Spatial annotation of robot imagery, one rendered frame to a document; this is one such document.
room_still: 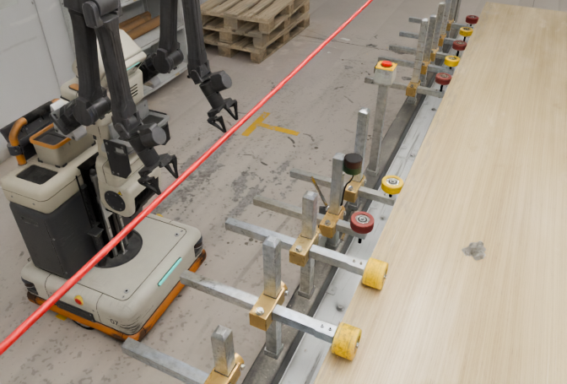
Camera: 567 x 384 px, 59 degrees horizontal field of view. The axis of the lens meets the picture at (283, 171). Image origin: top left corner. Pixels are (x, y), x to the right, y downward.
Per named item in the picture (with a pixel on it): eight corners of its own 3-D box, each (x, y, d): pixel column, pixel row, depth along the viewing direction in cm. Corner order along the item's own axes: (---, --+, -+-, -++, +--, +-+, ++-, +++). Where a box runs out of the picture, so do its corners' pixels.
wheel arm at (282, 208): (252, 207, 186) (252, 197, 184) (256, 202, 189) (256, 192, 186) (364, 241, 171) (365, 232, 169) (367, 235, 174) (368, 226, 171)
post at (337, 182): (325, 259, 191) (332, 155, 162) (328, 253, 193) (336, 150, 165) (333, 262, 189) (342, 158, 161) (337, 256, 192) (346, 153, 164)
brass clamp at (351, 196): (341, 199, 195) (342, 189, 192) (352, 180, 204) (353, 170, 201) (355, 203, 192) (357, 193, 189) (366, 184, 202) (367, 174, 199)
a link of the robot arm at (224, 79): (199, 62, 195) (187, 72, 189) (221, 54, 189) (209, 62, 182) (214, 89, 200) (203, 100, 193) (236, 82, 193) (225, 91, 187)
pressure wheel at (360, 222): (344, 246, 173) (347, 221, 167) (352, 231, 179) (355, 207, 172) (367, 253, 171) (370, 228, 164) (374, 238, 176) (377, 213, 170)
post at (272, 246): (266, 356, 151) (261, 240, 123) (271, 347, 153) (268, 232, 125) (276, 360, 150) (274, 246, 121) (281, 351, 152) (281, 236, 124)
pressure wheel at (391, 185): (386, 213, 188) (389, 188, 181) (375, 200, 194) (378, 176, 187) (403, 207, 190) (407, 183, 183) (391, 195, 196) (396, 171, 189)
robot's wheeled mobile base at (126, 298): (27, 304, 248) (10, 269, 233) (111, 225, 295) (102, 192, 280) (137, 353, 226) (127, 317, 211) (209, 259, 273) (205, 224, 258)
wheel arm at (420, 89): (364, 83, 279) (364, 77, 277) (365, 81, 282) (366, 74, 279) (442, 100, 264) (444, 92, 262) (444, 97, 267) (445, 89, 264)
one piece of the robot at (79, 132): (54, 132, 173) (49, 105, 166) (65, 125, 177) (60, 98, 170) (78, 142, 171) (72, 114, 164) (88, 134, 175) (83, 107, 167)
